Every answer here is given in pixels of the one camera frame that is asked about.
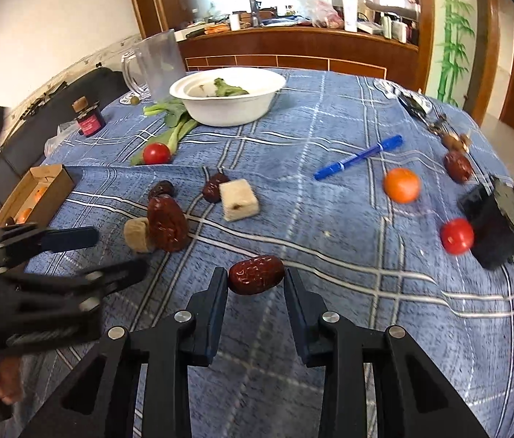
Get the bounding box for green leafy vegetable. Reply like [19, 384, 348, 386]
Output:
[130, 77, 249, 165]

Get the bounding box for white bottle on counter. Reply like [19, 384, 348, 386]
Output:
[341, 0, 359, 33]

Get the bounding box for clear plastic bag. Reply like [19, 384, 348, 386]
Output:
[44, 121, 79, 157]

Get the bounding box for blue plaid tablecloth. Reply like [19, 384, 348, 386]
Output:
[0, 66, 514, 438]

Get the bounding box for beige yam chunk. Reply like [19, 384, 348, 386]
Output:
[219, 179, 260, 222]
[123, 218, 155, 253]

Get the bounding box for dark wrinkled date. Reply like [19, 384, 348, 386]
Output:
[148, 180, 175, 200]

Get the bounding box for clear plastic pitcher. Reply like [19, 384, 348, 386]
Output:
[121, 30, 186, 102]

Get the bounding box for dark jar pink label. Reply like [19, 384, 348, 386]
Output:
[72, 96, 106, 138]

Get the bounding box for cardboard tray box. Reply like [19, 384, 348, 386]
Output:
[0, 164, 75, 227]

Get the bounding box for large red jujube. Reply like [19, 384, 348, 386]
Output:
[147, 195, 189, 252]

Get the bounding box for wooden counter cabinet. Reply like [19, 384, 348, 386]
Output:
[131, 0, 434, 91]

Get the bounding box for blue marker pen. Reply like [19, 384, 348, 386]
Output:
[314, 135, 403, 181]

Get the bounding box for red tomato right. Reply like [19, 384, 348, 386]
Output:
[440, 218, 475, 255]

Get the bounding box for orange tangerine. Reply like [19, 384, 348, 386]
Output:
[33, 186, 48, 203]
[383, 167, 421, 204]

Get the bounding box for dark jujube behind large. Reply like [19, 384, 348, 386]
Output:
[202, 172, 230, 204]

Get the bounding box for white bowl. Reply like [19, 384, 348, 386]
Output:
[170, 67, 287, 128]

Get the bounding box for small red jujube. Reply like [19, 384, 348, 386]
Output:
[227, 255, 285, 296]

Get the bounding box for red jujube far right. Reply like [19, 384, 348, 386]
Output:
[443, 150, 473, 184]

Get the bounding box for key bunch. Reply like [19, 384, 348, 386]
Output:
[398, 90, 472, 154]

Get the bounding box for black sofa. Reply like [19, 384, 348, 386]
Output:
[0, 67, 127, 209]

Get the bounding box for black cylindrical motor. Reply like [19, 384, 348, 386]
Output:
[457, 175, 514, 271]

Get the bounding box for person's left hand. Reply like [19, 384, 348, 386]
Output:
[0, 357, 23, 404]

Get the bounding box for red tomato near greens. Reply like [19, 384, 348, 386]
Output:
[142, 142, 172, 165]

